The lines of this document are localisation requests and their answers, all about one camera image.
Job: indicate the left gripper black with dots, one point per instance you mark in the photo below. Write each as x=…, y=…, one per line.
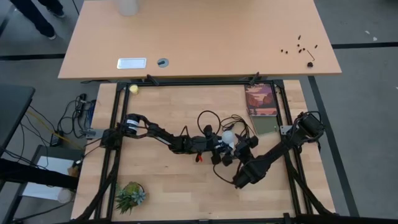
x=199, y=144

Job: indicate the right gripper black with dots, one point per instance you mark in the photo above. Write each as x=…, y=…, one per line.
x=244, y=151

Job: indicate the white lightbulb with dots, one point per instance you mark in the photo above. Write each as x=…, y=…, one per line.
x=228, y=137

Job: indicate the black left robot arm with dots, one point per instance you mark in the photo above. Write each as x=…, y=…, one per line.
x=161, y=135

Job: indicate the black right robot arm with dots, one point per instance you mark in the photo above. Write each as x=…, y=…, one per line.
x=270, y=155

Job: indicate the book with sunset cover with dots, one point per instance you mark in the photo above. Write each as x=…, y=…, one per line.
x=259, y=99

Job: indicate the black clamp lever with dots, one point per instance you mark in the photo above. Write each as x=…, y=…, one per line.
x=152, y=80
x=254, y=78

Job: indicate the round grey desk grommet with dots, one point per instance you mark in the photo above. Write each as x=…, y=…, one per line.
x=163, y=63

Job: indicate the yellow candle jar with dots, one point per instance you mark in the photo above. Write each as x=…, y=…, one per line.
x=134, y=89

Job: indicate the potted succulent plant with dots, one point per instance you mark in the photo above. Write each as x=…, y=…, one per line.
x=130, y=196

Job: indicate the light brown wooden desk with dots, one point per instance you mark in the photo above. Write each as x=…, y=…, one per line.
x=202, y=37

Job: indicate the silver desk plate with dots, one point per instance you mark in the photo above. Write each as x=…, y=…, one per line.
x=131, y=63

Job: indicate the black hex key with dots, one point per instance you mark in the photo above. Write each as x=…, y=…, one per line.
x=311, y=54

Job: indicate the black power strip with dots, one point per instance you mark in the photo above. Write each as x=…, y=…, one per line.
x=81, y=105

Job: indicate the translucent plastic cup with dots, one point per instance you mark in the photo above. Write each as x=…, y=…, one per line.
x=64, y=196

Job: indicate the black power brick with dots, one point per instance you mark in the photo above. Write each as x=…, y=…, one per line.
x=55, y=140

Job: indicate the white paper sheet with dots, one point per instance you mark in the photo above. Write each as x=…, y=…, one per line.
x=53, y=165

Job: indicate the white cup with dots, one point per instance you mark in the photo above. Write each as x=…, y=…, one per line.
x=127, y=7

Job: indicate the black equipment cart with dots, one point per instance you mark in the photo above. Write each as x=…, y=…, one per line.
x=40, y=179

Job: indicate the black side desk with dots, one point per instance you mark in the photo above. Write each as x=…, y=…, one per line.
x=14, y=109

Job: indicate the person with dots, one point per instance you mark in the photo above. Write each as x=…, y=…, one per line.
x=37, y=18

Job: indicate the black aluminium frame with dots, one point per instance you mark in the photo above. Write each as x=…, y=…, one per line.
x=202, y=83

